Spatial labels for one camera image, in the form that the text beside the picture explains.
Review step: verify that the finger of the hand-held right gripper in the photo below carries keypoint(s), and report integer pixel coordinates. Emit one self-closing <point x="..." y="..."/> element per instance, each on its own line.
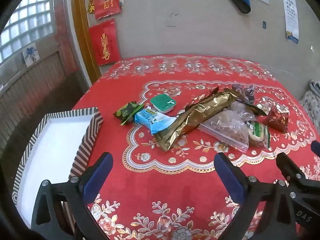
<point x="316" y="148"/>
<point x="287" y="166"/>

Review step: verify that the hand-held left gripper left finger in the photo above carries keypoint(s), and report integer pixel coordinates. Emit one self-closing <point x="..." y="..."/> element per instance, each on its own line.
<point x="100" y="175"/>

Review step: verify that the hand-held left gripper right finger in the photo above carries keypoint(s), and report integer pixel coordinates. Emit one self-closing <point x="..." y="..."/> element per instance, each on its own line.
<point x="230" y="177"/>

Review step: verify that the green white pastry packet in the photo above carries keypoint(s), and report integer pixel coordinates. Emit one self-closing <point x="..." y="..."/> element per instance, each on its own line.
<point x="258" y="132"/>

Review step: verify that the red candy packet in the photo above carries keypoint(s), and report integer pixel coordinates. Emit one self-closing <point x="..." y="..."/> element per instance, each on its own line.
<point x="277" y="118"/>

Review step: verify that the clear bag of nuts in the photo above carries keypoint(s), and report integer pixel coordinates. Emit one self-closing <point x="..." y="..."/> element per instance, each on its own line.
<point x="225" y="127"/>

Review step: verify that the striped cardboard box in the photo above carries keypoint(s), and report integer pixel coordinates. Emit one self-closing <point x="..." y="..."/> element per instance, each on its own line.
<point x="55" y="140"/>

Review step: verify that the dark green snack packet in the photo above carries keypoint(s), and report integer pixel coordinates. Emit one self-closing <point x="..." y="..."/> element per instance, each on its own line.
<point x="126" y="111"/>

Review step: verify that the long gold foil packet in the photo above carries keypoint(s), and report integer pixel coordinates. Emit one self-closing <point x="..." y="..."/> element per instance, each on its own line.
<point x="200" y="112"/>

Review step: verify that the light blue snack packet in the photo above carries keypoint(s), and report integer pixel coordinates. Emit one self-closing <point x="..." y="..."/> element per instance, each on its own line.
<point x="150" y="118"/>

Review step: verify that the clear bag of red dates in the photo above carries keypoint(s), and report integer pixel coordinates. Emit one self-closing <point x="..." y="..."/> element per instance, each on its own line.
<point x="243" y="92"/>

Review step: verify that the green sauce cup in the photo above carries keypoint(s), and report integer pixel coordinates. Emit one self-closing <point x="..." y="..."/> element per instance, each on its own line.
<point x="162" y="102"/>

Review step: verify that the grey floral cloth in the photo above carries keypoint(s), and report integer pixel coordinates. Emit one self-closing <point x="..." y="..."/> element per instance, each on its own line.
<point x="311" y="105"/>

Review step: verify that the red floral tablecloth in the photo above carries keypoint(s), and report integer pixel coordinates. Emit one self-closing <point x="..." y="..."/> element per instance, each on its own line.
<point x="175" y="180"/>

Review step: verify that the red poster gold emblem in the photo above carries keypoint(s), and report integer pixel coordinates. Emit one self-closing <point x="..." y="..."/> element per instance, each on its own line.
<point x="105" y="42"/>

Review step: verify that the blue flower tile sticker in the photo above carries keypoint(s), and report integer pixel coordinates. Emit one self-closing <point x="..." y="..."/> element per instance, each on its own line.
<point x="31" y="54"/>

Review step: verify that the glass block window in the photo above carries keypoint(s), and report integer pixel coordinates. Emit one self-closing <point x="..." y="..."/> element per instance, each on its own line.
<point x="27" y="17"/>

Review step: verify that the wall calendar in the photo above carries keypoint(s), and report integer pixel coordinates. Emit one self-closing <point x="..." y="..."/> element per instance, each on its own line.
<point x="290" y="10"/>

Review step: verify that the wooden door frame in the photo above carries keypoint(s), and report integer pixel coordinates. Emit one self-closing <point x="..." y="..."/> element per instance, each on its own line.
<point x="82" y="30"/>

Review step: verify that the white wall hook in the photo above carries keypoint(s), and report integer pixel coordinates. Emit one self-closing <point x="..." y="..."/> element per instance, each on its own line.
<point x="122" y="2"/>

